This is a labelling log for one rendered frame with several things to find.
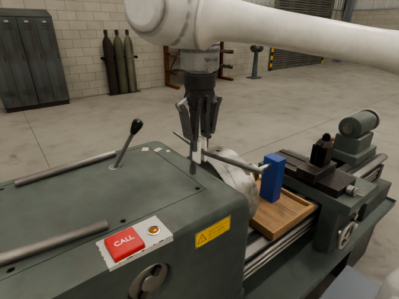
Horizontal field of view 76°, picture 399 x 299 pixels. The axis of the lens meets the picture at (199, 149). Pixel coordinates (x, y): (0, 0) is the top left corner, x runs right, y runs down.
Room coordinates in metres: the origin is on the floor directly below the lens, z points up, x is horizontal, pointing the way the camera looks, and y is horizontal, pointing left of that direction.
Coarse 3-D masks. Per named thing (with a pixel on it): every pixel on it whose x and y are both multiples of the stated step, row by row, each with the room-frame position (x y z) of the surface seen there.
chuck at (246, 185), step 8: (216, 152) 0.81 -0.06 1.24; (224, 152) 0.82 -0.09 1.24; (232, 152) 0.82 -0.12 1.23; (240, 160) 0.79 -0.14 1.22; (232, 168) 0.74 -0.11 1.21; (240, 168) 0.75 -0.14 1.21; (232, 176) 0.72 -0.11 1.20; (240, 176) 0.73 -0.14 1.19; (248, 176) 0.74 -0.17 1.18; (240, 184) 0.71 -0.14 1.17; (248, 184) 0.72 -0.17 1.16; (240, 192) 0.69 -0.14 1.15; (248, 192) 0.71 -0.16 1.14; (256, 192) 0.73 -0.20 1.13; (248, 200) 0.70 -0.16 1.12; (256, 200) 0.72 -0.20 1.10; (256, 208) 0.72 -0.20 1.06
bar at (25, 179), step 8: (104, 152) 0.74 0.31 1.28; (112, 152) 0.74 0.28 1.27; (80, 160) 0.68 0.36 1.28; (88, 160) 0.69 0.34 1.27; (96, 160) 0.70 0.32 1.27; (56, 168) 0.64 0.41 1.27; (64, 168) 0.64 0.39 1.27; (72, 168) 0.66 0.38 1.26; (24, 176) 0.59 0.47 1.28; (32, 176) 0.59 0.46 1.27; (40, 176) 0.60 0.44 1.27; (48, 176) 0.62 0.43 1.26; (16, 184) 0.57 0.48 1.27; (24, 184) 0.58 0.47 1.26
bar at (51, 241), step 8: (88, 224) 0.40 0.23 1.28; (96, 224) 0.40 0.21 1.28; (104, 224) 0.41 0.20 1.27; (64, 232) 0.38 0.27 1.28; (72, 232) 0.38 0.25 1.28; (80, 232) 0.38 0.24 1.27; (88, 232) 0.39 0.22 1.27; (96, 232) 0.40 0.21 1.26; (40, 240) 0.36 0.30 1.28; (48, 240) 0.36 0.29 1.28; (56, 240) 0.36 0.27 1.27; (64, 240) 0.37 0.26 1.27; (72, 240) 0.37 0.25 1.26; (16, 248) 0.34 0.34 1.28; (24, 248) 0.34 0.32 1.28; (32, 248) 0.34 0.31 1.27; (40, 248) 0.35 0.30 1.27; (48, 248) 0.35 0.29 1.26; (0, 256) 0.32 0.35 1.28; (8, 256) 0.33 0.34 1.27; (16, 256) 0.33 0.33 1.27; (24, 256) 0.33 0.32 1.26; (0, 264) 0.32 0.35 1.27
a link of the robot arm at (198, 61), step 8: (208, 48) 0.57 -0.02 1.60; (216, 48) 0.58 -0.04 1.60; (184, 56) 0.58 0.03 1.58; (192, 56) 0.57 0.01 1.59; (200, 56) 0.57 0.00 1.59; (208, 56) 0.57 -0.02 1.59; (216, 56) 0.59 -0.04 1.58; (184, 64) 0.58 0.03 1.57; (192, 64) 0.57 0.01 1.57; (200, 64) 0.57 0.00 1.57; (208, 64) 0.57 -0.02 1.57; (216, 64) 0.59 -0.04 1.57; (192, 72) 0.59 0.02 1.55; (200, 72) 0.58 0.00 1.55; (208, 72) 0.59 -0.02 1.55
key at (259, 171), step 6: (174, 132) 0.70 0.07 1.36; (180, 138) 0.67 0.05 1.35; (204, 150) 0.60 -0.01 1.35; (210, 156) 0.57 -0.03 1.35; (216, 156) 0.55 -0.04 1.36; (222, 156) 0.54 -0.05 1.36; (228, 162) 0.52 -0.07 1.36; (234, 162) 0.50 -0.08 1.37; (240, 162) 0.49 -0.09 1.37; (246, 168) 0.47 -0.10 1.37; (252, 168) 0.46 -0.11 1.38; (258, 168) 0.45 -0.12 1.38
